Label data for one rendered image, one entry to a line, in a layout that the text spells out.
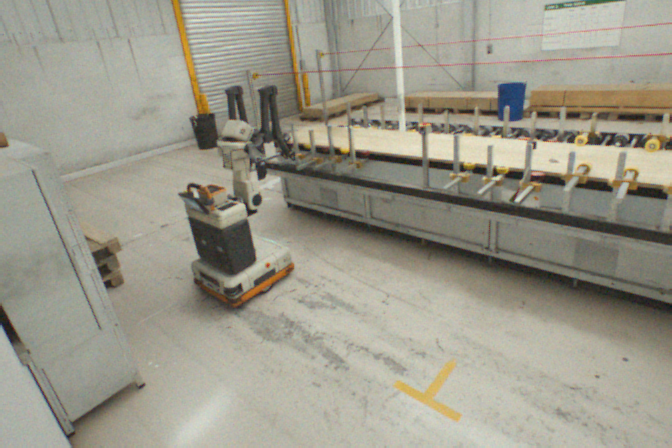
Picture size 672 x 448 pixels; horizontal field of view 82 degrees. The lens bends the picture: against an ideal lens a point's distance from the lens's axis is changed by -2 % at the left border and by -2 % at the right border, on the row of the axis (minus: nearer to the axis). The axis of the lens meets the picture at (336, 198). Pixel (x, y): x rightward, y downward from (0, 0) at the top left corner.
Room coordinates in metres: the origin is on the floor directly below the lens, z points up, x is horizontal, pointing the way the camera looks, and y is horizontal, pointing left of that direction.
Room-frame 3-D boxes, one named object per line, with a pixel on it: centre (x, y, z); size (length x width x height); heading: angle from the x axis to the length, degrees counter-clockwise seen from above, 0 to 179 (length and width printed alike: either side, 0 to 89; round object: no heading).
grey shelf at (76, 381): (2.04, 1.83, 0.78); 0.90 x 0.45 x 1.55; 46
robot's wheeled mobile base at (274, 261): (2.96, 0.88, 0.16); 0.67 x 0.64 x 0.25; 136
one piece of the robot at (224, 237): (2.90, 0.95, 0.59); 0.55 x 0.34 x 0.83; 46
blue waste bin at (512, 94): (7.80, -3.74, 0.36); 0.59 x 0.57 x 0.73; 136
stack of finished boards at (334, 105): (11.09, -0.50, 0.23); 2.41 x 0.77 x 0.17; 138
